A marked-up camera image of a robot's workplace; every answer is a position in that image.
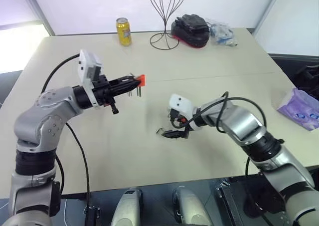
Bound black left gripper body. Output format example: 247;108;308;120
92;75;120;116

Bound orange hex key holder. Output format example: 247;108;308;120
134;74;146;87

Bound black metal bracket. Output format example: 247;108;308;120
84;205;101;226

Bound yellow drink can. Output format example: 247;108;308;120
115;17;133;47

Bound black equipment beside table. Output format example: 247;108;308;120
293;64;319;100

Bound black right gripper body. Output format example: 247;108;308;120
167;108;193;139

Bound silver rounded shape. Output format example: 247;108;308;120
110;187;144;226
172;186;214;226

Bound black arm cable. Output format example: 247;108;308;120
171;91;269;179
41;53;91;212

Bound black box under table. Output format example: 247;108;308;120
215;178;287;226

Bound black case with red trim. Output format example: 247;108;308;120
170;20;211;49

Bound purple tissue pack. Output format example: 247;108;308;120
276;87;319;132

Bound black gloves pile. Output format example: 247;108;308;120
175;14;209;33

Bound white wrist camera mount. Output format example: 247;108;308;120
168;93;204;132
78;49;103;109

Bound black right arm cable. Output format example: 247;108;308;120
171;91;269;179

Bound black wire stand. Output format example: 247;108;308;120
148;0;187;51

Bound clear plastic bag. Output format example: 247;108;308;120
207;18;239;48

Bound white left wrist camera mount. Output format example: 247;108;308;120
78;49;103;109

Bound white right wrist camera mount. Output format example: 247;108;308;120
168;93;204;132

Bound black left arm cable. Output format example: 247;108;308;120
41;53;91;212

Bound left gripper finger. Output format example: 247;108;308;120
109;82;141;97
109;76;137;87

